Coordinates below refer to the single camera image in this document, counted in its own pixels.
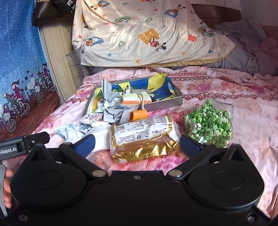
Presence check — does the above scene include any person's left hand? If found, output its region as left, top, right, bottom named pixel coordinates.
left=3, top=168, right=14, bottom=209

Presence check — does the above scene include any light blue small cloth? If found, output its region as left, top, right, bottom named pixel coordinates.
left=55, top=123, right=84, bottom=144

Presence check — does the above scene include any bag of green paper stars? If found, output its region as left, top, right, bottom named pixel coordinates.
left=184, top=98, right=234, bottom=148

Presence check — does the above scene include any patterned white sock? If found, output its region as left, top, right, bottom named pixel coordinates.
left=77, top=112, right=109, bottom=134

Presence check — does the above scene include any gold white snack bag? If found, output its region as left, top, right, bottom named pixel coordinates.
left=109, top=115, right=181, bottom=164

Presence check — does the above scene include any blue bicycle-print curtain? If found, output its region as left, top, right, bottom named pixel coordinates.
left=1, top=1, right=60, bottom=140

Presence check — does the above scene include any grey white crumpled cloth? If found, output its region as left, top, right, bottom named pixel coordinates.
left=95, top=80, right=138, bottom=124

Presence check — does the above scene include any orange cylindrical cap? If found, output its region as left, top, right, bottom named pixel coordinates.
left=130, top=109, right=148, bottom=122

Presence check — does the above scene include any striped orange green cloth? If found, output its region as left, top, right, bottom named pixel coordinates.
left=122, top=92, right=152, bottom=106

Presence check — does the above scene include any grey tray box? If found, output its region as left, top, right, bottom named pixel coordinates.
left=82, top=76, right=184, bottom=117

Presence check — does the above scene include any pink floral bed sheet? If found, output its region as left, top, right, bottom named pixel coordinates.
left=32, top=66, right=277, bottom=218

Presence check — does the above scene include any beige wooden cabinet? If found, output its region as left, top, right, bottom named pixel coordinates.
left=39, top=13, right=79, bottom=104

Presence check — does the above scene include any grey crumpled blanket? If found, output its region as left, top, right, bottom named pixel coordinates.
left=205, top=20, right=277, bottom=76

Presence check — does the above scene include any cartoon-print cream quilt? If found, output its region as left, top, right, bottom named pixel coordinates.
left=72, top=1, right=235, bottom=67

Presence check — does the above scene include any pink fabric at right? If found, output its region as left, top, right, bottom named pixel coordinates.
left=260, top=25, right=278, bottom=64

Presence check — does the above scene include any brown wooden headboard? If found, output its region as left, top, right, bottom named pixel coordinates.
left=192, top=4, right=242, bottom=27

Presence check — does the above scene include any black hanging bag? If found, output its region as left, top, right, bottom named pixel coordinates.
left=32, top=0, right=77, bottom=26

